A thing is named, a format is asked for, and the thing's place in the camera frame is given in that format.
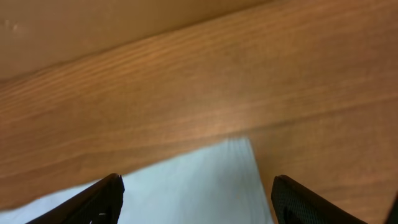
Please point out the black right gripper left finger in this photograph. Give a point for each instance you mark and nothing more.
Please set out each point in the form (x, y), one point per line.
(101, 203)

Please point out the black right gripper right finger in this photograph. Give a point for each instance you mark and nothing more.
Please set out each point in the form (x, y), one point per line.
(294, 203)

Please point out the light blue printed t-shirt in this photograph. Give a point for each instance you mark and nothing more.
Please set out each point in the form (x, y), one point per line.
(215, 184)

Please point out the black garment at right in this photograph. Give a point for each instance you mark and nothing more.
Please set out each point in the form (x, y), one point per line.
(392, 217)

